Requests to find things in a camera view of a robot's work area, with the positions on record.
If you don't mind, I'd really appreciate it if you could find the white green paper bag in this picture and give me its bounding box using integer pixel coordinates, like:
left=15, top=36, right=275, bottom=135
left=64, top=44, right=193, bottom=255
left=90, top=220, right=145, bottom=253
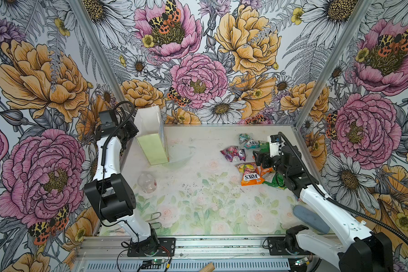
left=134, top=104, right=169, bottom=165

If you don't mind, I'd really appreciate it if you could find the orange Fox's candy bag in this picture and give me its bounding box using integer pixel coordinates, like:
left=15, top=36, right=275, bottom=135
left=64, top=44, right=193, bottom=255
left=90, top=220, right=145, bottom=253
left=236, top=163, right=265, bottom=186

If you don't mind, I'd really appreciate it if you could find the purple pink candy bag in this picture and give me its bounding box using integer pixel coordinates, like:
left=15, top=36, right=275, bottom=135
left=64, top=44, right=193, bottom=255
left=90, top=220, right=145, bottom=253
left=221, top=146, right=246, bottom=162

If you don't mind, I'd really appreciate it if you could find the orange corn chips bag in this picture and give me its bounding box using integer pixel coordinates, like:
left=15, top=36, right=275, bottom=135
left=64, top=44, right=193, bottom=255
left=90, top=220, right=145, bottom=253
left=257, top=166, right=274, bottom=177

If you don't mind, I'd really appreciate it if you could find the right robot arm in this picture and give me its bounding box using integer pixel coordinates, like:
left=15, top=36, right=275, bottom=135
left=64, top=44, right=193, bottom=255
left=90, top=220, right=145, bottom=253
left=253, top=146, right=393, bottom=272

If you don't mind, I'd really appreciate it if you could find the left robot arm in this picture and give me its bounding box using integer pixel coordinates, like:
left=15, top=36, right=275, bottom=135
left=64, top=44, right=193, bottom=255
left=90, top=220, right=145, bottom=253
left=84, top=109, right=160, bottom=256

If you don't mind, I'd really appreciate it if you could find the green snack bag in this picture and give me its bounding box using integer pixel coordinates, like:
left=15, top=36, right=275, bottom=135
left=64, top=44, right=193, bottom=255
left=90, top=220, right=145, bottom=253
left=264, top=173, right=287, bottom=189

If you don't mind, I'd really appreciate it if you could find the green Fox's candy bag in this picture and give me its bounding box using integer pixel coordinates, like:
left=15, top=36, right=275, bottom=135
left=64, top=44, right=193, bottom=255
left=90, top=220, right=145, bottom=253
left=259, top=141, right=270, bottom=154

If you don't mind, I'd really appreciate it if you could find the teal Fox's candy bag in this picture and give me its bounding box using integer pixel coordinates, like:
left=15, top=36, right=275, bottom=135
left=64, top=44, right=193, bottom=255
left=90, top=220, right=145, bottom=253
left=239, top=133, right=260, bottom=149

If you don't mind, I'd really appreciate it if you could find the grey blue oval pad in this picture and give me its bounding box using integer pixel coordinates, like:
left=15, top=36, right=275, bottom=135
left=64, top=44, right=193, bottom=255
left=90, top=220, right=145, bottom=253
left=293, top=205, right=330, bottom=233

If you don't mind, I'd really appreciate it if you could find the clear plastic cup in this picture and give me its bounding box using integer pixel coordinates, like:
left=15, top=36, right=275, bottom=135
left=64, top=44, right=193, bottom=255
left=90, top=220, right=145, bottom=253
left=138, top=172, right=157, bottom=194

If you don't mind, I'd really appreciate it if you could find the metal paper clip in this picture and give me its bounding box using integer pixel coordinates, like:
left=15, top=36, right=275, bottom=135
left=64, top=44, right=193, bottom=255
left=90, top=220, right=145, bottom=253
left=144, top=211, right=162, bottom=230

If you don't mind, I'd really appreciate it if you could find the wooden stick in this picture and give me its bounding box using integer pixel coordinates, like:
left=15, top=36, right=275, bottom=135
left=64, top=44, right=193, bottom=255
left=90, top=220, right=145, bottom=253
left=199, top=262, right=215, bottom=272

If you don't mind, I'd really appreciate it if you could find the green circuit board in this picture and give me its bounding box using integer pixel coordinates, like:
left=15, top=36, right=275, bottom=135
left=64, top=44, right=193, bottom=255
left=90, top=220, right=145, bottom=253
left=142, top=259, right=168, bottom=266

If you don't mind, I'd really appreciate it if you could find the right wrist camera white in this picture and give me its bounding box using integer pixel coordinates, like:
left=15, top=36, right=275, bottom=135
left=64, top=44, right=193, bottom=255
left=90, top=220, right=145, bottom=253
left=268, top=135, right=282, bottom=158

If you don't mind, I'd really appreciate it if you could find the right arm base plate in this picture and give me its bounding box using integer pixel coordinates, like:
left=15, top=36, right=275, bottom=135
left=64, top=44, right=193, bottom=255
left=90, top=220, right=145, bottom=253
left=262, top=236, right=311, bottom=256

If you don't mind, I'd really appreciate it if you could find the aluminium front rail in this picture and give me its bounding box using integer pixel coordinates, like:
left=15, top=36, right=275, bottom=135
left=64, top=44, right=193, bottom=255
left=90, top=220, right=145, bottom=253
left=76, top=234, right=368, bottom=261

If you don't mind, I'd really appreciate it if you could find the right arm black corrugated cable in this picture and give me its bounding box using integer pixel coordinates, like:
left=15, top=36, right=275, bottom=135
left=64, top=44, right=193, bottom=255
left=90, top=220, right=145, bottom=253
left=278, top=131, right=408, bottom=269

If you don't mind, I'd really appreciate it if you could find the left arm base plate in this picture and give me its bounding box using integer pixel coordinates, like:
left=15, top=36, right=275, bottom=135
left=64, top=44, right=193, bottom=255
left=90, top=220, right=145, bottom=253
left=127, top=238, right=176, bottom=257

